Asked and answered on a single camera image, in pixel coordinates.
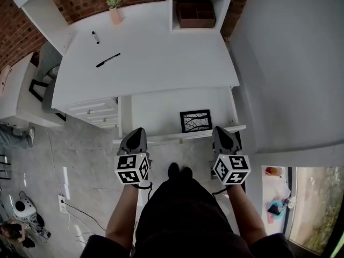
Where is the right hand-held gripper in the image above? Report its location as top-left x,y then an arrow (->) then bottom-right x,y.
209,126 -> 252,185

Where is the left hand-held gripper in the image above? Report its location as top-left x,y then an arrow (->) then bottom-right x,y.
114,127 -> 153,185

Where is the white desk drawer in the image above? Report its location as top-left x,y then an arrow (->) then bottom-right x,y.
112,86 -> 247,145

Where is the person's right forearm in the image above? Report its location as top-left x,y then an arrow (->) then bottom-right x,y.
227,183 -> 269,247

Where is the person's left forearm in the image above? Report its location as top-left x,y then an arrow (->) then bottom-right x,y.
105,183 -> 152,250

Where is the white small drawer stack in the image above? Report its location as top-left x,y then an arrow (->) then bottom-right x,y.
64,97 -> 119,130

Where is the white desk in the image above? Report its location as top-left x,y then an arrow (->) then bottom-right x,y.
51,1 -> 240,110

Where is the white desk shelf unit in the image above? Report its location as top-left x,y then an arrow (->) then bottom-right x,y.
164,0 -> 238,34

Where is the person's black shoe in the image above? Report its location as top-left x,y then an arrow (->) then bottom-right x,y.
167,162 -> 180,181
179,166 -> 194,180

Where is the black framed picture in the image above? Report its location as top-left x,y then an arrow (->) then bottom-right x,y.
180,109 -> 214,133

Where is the blue cloth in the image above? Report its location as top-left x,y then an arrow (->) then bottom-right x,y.
267,196 -> 286,220

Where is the person's black clothing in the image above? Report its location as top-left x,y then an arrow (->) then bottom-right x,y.
80,176 -> 294,258

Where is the window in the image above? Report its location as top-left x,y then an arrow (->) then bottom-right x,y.
288,166 -> 344,255

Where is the long black marker pen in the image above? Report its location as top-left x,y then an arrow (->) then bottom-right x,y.
96,53 -> 121,68

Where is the white round device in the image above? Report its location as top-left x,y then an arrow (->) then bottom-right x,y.
12,195 -> 38,220

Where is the grey chair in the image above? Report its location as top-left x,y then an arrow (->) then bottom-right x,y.
28,40 -> 67,122

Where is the white low cabinet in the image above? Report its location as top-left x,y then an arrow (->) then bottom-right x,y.
0,52 -> 66,128

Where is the pink vase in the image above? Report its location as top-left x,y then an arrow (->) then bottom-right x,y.
109,6 -> 123,25

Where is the brown wooden organizer box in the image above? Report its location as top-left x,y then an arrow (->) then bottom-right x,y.
176,0 -> 217,29

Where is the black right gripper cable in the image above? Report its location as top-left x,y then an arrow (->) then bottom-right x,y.
211,184 -> 232,198

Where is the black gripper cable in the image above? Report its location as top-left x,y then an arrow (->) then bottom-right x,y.
211,184 -> 232,198
132,181 -> 153,199

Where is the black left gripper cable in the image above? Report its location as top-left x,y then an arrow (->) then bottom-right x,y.
132,181 -> 153,199

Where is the black floor cable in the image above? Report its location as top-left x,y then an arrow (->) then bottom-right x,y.
62,200 -> 107,231

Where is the white wall shelf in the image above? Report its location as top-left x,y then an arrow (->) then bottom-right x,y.
2,0 -> 74,56

